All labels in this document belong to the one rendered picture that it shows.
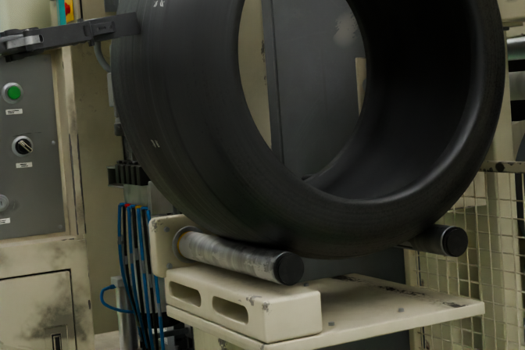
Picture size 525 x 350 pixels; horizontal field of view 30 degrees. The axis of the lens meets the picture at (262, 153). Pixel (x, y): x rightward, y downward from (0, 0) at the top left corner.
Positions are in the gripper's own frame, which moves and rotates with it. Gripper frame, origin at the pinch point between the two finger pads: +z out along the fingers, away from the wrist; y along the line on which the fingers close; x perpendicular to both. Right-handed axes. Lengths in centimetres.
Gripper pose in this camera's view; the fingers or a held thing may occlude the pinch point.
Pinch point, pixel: (112, 27)
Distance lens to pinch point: 133.4
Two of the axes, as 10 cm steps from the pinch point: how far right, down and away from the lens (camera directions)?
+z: 8.7, -2.3, 4.5
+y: -4.6, -0.1, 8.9
